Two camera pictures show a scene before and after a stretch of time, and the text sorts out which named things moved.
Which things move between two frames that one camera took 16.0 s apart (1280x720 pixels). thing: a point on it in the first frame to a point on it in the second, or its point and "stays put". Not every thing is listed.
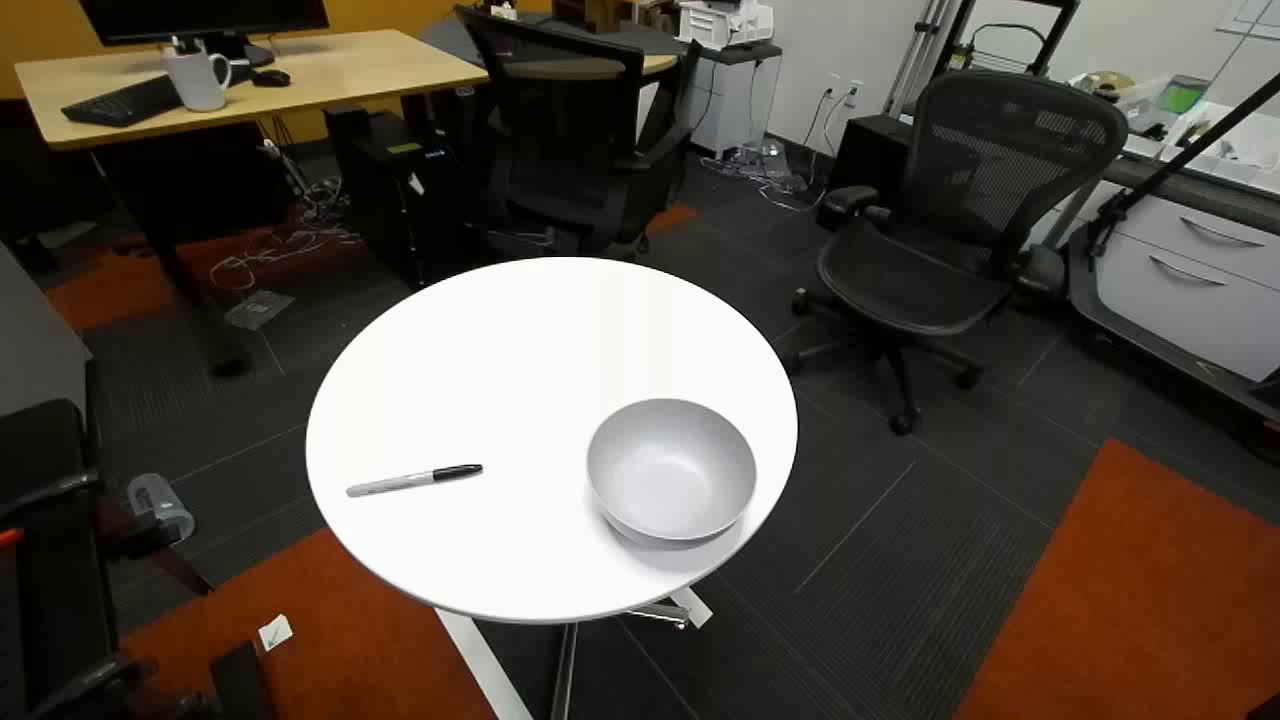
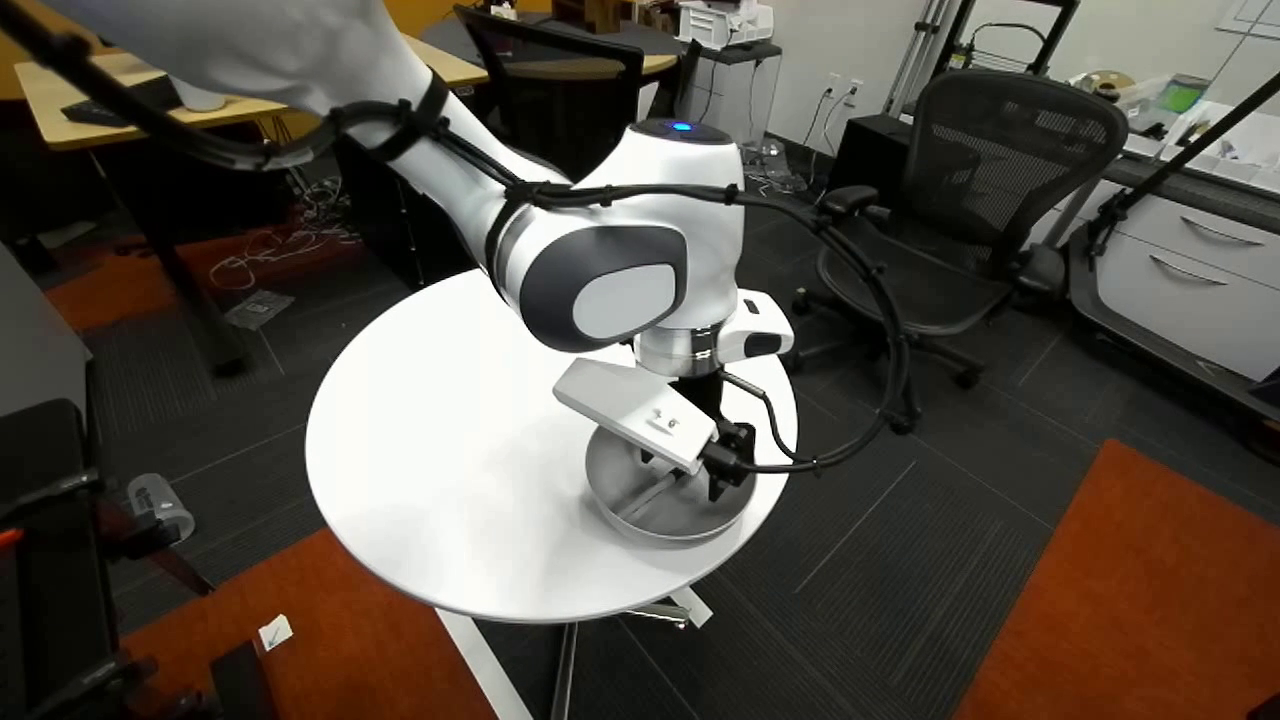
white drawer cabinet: x=1194 y=281 stays put
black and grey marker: x=414 y=479 to x=655 y=490
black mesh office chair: x=992 y=162 stays put
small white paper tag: x=275 y=634 stays put
